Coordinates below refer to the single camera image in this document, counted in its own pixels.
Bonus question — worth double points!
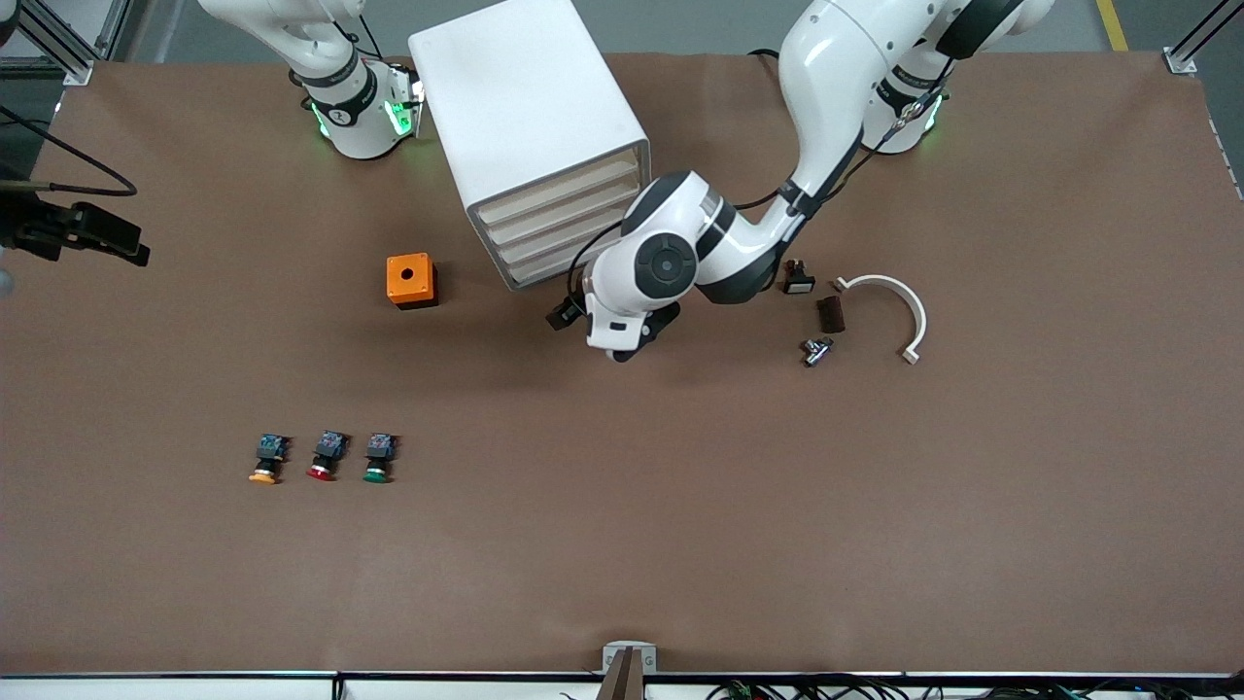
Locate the yellow push button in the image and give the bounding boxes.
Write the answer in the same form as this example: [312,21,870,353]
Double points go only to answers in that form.
[248,434,292,485]

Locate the white table frame rail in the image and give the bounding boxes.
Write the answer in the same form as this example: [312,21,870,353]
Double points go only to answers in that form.
[0,671,1244,700]

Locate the brown table mat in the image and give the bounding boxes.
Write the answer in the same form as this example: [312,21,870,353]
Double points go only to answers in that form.
[0,51,1244,677]

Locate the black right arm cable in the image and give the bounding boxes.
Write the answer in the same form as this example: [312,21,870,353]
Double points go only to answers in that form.
[0,105,138,195]

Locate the white curved plastic arc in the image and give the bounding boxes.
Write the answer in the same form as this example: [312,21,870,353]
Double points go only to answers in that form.
[833,274,928,366]

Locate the red push button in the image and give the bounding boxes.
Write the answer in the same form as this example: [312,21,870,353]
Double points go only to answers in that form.
[306,430,351,482]

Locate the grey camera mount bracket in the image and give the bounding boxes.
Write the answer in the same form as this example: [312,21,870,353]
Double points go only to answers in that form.
[595,641,659,700]

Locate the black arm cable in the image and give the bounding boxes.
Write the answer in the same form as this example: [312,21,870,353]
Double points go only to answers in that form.
[0,105,138,195]
[567,222,628,317]

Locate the white drawer cabinet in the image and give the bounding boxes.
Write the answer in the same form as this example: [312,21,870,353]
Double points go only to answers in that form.
[407,0,653,293]

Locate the orange button enclosure box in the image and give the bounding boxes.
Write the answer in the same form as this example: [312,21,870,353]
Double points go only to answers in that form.
[386,253,439,311]

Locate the tangled black cables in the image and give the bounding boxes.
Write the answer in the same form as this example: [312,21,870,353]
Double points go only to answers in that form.
[705,675,1244,700]

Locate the aluminium frame post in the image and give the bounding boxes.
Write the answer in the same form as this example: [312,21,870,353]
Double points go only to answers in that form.
[1163,0,1244,75]
[0,0,129,87]

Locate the white plastic drawer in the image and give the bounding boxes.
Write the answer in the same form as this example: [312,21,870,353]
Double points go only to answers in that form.
[501,243,589,289]
[492,216,618,269]
[476,154,640,230]

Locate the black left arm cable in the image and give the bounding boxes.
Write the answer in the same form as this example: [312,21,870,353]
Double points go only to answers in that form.
[567,222,628,317]

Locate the green push button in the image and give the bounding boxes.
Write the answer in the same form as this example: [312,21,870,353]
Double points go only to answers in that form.
[363,433,399,484]

